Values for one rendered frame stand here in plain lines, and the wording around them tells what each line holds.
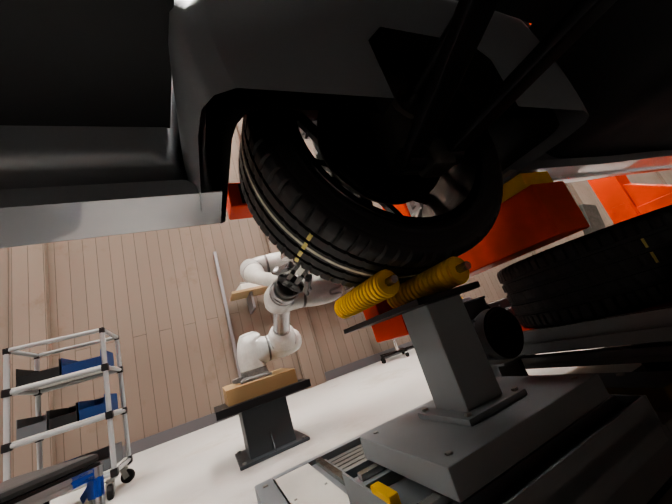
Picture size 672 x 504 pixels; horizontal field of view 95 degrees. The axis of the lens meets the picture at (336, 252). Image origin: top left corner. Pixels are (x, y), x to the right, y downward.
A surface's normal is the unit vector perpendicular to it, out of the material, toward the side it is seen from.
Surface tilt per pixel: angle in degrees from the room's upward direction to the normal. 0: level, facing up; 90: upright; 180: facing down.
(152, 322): 90
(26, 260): 90
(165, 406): 90
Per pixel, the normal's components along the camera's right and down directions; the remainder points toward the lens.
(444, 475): -0.89, 0.16
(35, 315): 0.36, -0.37
